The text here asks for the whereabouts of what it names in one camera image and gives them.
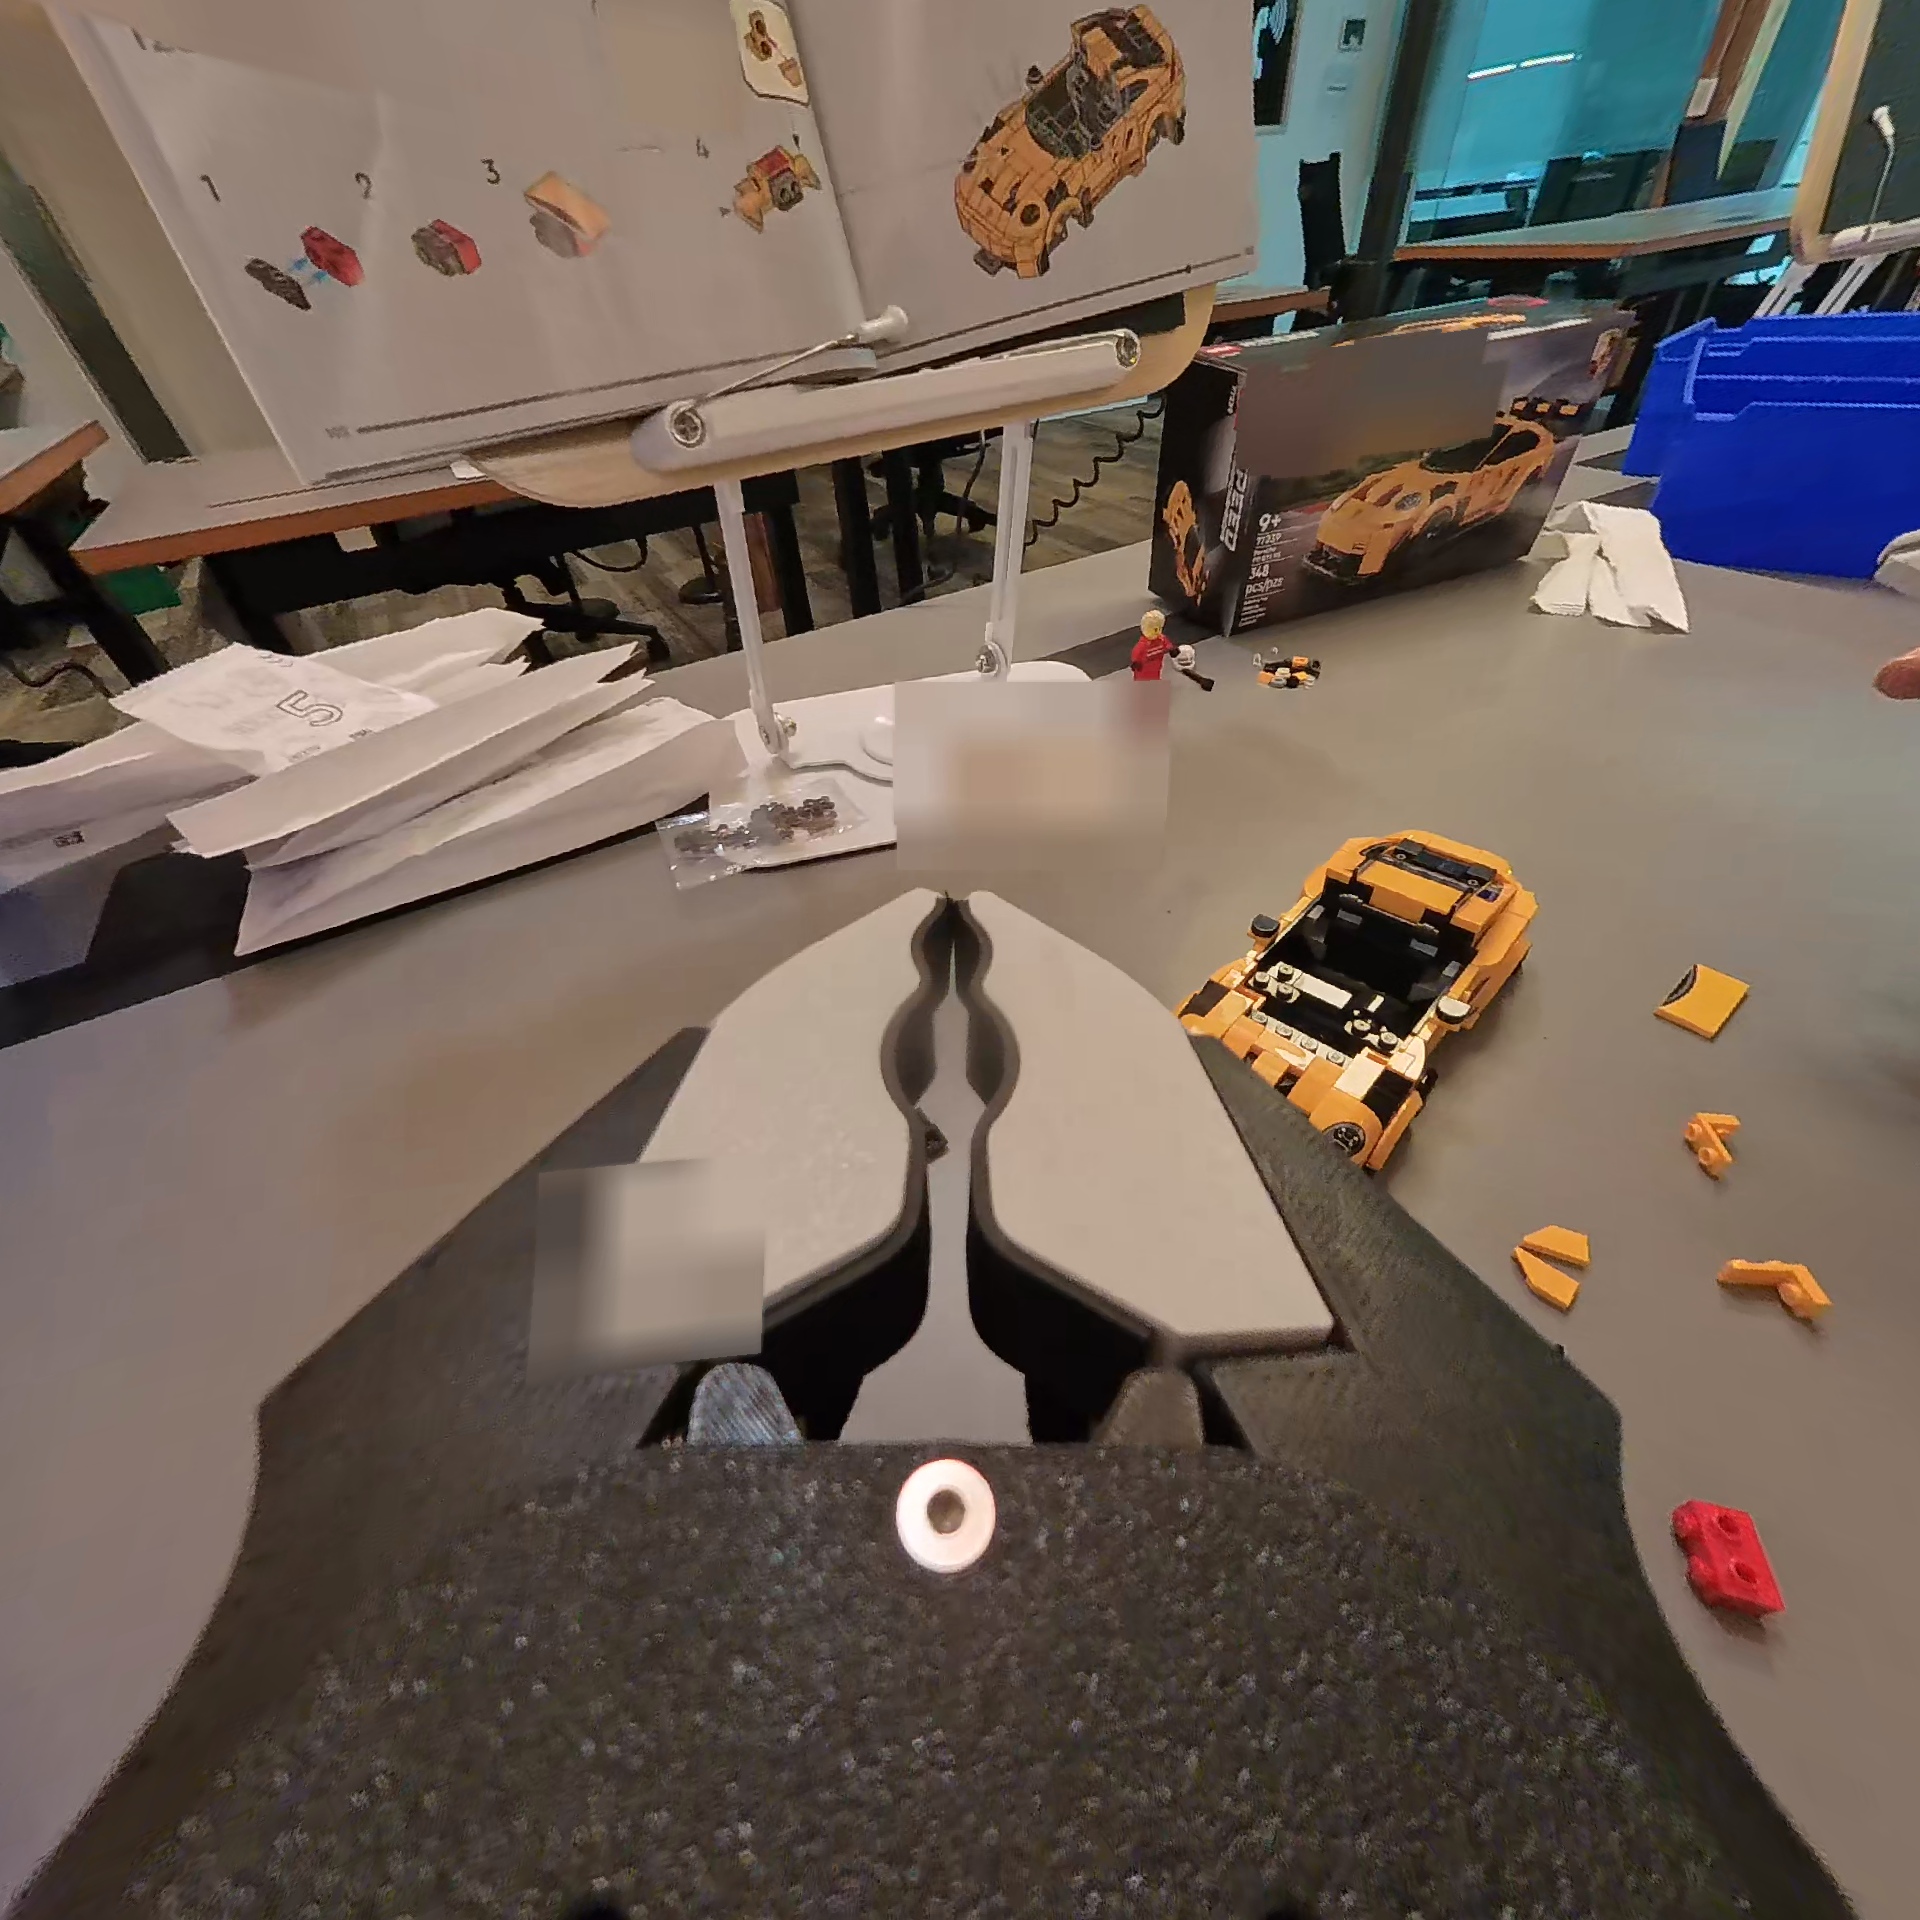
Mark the orange lego plate piece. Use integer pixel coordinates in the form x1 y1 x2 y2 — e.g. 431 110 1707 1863
1718 1257 1833 1324

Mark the blue plastic bin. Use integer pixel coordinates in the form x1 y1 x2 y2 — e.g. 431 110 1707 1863
1618 306 1920 580

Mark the orange lego car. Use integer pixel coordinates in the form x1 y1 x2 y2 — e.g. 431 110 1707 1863
1171 830 1542 1178

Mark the stack of white paper bags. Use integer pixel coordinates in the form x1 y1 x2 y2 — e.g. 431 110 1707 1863
0 609 735 965

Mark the clear plastic parts bag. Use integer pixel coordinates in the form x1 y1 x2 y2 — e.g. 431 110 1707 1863
656 786 864 891

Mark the black coiled cable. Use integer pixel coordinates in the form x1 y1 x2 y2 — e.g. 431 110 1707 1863
1050 407 1165 527

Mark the wood-edged desk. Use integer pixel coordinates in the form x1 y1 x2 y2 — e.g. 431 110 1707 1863
64 289 1335 580

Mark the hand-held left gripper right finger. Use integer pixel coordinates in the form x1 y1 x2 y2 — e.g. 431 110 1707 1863
960 887 1339 1448

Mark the lego instruction booklet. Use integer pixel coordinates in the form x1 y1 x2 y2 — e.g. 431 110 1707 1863
46 0 1262 489

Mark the lego set box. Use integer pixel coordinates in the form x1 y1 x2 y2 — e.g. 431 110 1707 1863
1147 300 1638 638

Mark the red lego brick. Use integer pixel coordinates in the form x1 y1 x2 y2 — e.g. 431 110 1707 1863
1669 1497 1789 1620

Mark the flat orange lego tile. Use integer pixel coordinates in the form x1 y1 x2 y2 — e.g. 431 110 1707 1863
1651 965 1753 1040

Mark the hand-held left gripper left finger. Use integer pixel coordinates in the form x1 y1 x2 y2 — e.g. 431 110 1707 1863
633 887 963 1445

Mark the crumpled white paper bag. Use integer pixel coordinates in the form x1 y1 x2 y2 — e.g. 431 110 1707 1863
1525 500 1695 634

